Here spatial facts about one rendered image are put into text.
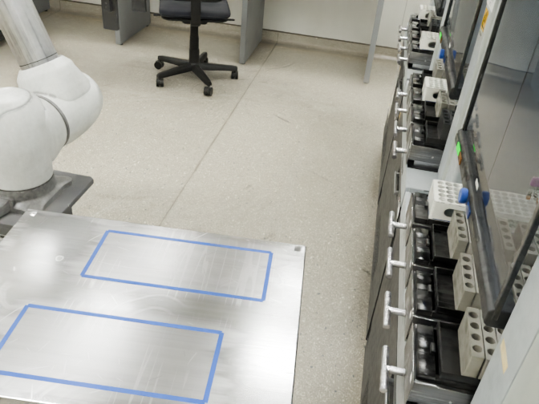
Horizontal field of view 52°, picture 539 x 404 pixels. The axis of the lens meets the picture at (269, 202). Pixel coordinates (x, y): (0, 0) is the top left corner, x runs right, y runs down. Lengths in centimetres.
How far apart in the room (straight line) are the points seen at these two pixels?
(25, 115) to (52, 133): 10
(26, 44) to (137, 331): 85
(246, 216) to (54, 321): 172
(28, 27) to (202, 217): 135
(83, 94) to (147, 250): 59
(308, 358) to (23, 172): 114
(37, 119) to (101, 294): 53
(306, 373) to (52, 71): 124
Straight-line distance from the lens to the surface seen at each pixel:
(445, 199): 134
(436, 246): 125
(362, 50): 489
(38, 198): 150
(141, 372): 93
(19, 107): 141
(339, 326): 217
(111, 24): 116
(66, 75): 156
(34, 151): 144
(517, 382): 81
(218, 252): 113
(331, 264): 243
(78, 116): 155
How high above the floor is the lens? 154
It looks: 34 degrees down
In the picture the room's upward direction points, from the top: 6 degrees clockwise
